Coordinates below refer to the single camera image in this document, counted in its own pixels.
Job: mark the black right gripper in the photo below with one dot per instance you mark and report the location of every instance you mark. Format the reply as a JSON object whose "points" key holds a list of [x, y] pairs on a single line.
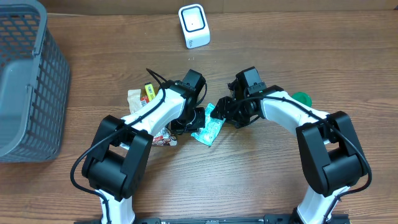
{"points": [[224, 107]]}

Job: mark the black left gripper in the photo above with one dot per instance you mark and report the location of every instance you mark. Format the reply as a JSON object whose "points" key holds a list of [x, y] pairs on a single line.
{"points": [[199, 119]]}

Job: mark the beige brown snack bag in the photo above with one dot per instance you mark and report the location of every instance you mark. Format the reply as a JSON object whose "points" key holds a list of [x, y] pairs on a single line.
{"points": [[164, 137]]}

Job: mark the green lid round jar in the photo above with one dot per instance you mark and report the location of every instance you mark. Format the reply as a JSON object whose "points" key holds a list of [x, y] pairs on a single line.
{"points": [[303, 98]]}

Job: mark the red white stick packet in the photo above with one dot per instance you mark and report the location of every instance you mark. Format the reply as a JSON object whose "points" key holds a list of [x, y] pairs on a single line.
{"points": [[144, 100]]}

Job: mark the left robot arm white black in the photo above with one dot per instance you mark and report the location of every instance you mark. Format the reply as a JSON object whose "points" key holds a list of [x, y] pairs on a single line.
{"points": [[114, 165]]}

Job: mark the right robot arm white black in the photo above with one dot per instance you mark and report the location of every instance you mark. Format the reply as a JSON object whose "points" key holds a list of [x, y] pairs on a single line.
{"points": [[332, 158]]}

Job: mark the white barcode scanner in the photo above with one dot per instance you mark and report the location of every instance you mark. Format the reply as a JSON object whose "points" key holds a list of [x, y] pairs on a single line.
{"points": [[194, 25]]}

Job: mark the grey plastic mesh basket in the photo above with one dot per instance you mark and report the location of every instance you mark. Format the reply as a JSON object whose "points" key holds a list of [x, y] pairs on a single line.
{"points": [[35, 84]]}

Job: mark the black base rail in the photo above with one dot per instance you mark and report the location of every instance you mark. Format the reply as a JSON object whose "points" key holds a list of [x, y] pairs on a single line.
{"points": [[211, 221]]}

